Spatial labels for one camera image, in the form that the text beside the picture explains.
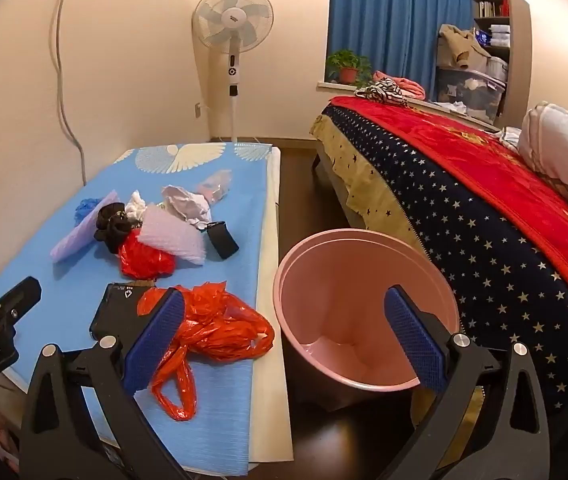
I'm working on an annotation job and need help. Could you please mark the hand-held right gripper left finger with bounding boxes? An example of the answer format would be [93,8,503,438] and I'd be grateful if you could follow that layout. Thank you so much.
[19,287,199,480]

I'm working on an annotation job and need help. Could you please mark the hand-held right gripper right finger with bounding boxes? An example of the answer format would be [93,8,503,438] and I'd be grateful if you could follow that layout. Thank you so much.
[379,285,550,480]

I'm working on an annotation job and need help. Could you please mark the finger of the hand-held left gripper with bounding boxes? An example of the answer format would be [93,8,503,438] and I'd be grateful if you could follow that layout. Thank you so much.
[0,276,43,333]

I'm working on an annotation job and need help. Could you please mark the orange plastic bag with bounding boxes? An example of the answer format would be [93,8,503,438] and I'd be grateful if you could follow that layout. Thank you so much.
[136,281,275,422]

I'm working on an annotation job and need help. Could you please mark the pink plastic bin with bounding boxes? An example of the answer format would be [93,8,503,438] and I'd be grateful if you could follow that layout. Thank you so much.
[273,228,460,393]

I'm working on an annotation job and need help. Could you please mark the red plastic bag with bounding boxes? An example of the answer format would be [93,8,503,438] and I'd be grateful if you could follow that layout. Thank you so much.
[118,232,177,281]

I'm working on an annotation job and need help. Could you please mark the black flat box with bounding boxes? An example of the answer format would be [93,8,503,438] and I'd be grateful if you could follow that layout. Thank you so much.
[89,282,157,341]

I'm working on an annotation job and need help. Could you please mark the blue wing print mat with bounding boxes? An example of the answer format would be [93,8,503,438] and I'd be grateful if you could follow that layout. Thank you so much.
[0,142,275,463]

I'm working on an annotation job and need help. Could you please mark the purple foam sheet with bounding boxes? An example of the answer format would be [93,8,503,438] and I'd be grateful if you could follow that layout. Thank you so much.
[50,190,120,262]

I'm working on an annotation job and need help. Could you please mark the white foam sheet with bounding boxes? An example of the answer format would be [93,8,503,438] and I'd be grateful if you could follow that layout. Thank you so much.
[141,205,208,265]

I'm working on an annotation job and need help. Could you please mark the blue plastic bag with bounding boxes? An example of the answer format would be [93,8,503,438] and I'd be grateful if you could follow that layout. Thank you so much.
[74,197,110,226]

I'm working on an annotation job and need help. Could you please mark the navy star blanket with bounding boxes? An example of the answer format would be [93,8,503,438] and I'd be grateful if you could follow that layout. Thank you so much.
[321,105,568,413]

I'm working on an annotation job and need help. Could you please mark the black cloth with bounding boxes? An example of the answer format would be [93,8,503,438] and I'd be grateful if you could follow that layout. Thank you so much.
[94,202,141,255]

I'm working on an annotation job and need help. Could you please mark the black pouch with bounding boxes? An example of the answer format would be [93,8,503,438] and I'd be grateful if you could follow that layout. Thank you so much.
[205,220,241,261]

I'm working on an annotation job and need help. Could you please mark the white crumpled tissue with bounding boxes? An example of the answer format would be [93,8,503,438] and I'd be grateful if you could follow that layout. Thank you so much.
[125,190,149,223]

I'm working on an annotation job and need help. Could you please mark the white underlay mat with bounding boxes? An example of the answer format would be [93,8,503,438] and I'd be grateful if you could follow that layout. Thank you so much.
[249,147,295,462]

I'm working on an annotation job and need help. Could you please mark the crumpled grey paper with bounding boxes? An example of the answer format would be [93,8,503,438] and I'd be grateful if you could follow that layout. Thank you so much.
[160,185,213,226]

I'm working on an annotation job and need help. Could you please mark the clear plastic wrapper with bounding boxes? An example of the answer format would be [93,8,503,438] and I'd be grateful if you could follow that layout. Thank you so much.
[196,170,235,206]

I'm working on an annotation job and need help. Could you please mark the olive star bed sheet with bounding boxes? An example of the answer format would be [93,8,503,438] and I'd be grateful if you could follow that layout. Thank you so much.
[310,114,427,251]

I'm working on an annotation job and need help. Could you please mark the red blanket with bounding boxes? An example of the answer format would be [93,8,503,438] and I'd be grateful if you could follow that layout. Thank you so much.
[326,95,568,336]

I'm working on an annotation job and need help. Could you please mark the checked pillow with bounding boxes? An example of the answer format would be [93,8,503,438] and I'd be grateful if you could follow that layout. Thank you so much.
[518,101,568,241]

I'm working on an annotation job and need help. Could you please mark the striped clothes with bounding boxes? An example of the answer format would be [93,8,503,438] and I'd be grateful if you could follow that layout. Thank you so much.
[355,79,411,108]

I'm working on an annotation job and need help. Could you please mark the pink clothes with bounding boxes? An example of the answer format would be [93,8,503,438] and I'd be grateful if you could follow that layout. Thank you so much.
[373,71,427,100]

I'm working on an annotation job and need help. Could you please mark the clear storage box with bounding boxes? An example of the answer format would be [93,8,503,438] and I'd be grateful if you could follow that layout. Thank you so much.
[434,65,507,123]

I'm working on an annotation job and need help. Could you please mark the potted green plant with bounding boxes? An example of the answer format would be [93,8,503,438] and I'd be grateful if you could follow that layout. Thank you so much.
[325,49,375,87]

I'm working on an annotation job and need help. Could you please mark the small lidded container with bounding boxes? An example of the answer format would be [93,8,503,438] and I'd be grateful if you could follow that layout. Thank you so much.
[486,55,509,83]

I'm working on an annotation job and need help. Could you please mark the beige coat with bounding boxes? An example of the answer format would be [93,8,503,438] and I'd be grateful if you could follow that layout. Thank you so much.
[436,24,492,68]

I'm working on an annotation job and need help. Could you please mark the blue curtain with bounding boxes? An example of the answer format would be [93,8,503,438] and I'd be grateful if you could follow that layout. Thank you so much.
[328,0,474,96]

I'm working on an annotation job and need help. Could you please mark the white standing fan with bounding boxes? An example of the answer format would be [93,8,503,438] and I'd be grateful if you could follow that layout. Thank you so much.
[192,0,275,143]

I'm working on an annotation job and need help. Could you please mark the wooden bookshelf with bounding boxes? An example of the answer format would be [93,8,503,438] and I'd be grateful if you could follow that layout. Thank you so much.
[472,0,510,61]

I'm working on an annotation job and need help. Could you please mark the grey wall cable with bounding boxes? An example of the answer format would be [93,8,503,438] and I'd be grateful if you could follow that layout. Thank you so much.
[54,0,88,186]

